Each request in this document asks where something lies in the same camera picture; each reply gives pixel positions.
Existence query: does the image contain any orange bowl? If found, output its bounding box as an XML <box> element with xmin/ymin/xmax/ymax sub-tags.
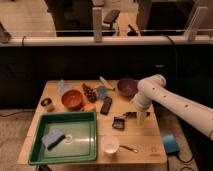
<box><xmin>61</xmin><ymin>90</ymin><xmax>83</xmax><ymax>110</ymax></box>

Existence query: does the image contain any clear plastic bag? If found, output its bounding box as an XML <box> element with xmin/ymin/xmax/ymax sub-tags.
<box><xmin>56</xmin><ymin>80</ymin><xmax>70</xmax><ymax>96</ymax></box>

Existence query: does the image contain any metal spoon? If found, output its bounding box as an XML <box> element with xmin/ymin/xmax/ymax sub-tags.
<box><xmin>119</xmin><ymin>145</ymin><xmax>138</xmax><ymax>153</ymax></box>

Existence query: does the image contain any white cup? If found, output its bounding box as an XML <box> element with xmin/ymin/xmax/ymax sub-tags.
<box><xmin>101</xmin><ymin>136</ymin><xmax>119</xmax><ymax>156</ymax></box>

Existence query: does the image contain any black brush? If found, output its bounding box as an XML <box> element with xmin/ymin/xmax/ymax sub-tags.
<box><xmin>112</xmin><ymin>111</ymin><xmax>151</xmax><ymax>131</ymax></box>

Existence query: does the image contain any blue scoop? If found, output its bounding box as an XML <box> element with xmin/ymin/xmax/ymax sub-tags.
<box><xmin>96</xmin><ymin>86</ymin><xmax>108</xmax><ymax>100</ymax></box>

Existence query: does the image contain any black office chair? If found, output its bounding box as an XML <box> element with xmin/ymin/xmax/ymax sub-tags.
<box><xmin>102</xmin><ymin>10</ymin><xmax>120</xmax><ymax>36</ymax></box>

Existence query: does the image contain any black remote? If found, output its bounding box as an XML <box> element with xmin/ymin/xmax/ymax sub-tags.
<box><xmin>100</xmin><ymin>97</ymin><xmax>112</xmax><ymax>115</ymax></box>

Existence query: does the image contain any blue sponge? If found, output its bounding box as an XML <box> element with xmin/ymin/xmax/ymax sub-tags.
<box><xmin>41</xmin><ymin>128</ymin><xmax>65</xmax><ymax>150</ymax></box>

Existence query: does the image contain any green plastic tray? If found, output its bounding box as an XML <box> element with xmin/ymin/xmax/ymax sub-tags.
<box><xmin>28</xmin><ymin>112</ymin><xmax>97</xmax><ymax>165</ymax></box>

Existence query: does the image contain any orange carrot toy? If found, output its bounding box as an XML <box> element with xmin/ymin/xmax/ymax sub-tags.
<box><xmin>82</xmin><ymin>103</ymin><xmax>96</xmax><ymax>112</ymax></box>

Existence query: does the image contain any purple bowl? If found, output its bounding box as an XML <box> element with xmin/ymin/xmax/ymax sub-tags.
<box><xmin>117</xmin><ymin>78</ymin><xmax>138</xmax><ymax>97</ymax></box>

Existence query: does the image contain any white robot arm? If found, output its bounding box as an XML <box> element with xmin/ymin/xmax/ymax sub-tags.
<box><xmin>132</xmin><ymin>74</ymin><xmax>213</xmax><ymax>141</ymax></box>

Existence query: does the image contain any wooden table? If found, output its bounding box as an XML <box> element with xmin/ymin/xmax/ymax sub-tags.
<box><xmin>17</xmin><ymin>79</ymin><xmax>168</xmax><ymax>166</ymax></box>

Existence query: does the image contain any white tube with cap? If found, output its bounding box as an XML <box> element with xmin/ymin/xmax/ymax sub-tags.
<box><xmin>99</xmin><ymin>76</ymin><xmax>115</xmax><ymax>91</ymax></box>

